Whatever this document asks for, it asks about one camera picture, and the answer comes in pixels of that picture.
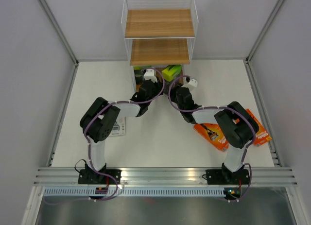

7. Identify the black green razor box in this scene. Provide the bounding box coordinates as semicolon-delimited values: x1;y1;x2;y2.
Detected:
133;66;151;85
162;65;182;82

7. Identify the white blister razor pack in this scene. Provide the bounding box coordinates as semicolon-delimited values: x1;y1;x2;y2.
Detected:
109;118;126;137

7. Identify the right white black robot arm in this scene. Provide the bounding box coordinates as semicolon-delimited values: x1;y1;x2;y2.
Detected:
168;86;259;184

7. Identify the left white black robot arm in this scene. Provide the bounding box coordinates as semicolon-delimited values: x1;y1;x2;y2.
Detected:
80;80;164;184

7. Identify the orange razor box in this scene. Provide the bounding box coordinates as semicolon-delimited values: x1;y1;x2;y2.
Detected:
246;109;272;146
193;123;229;152

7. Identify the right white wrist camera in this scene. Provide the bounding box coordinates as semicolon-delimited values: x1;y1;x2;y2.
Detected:
182;78;198;92

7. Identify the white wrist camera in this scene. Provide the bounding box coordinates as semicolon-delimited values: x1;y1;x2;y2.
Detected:
182;78;198;92
143;68;158;83

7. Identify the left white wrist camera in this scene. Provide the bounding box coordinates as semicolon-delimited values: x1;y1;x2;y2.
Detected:
143;68;158;83

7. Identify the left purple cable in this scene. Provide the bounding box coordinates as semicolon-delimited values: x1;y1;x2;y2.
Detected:
43;67;166;206

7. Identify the white wire wooden shelf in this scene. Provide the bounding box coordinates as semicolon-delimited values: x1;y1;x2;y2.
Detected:
120;0;200;94

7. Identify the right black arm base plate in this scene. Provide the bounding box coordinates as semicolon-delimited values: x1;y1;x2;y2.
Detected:
202;168;250;185

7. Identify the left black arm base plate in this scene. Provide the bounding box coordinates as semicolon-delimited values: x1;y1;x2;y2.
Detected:
78;169;121;185

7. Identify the aluminium mounting rail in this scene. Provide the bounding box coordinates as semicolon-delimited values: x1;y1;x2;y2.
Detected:
33;167;297;187

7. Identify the white slotted cable duct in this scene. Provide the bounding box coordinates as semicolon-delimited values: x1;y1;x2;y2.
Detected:
44;187;225;197

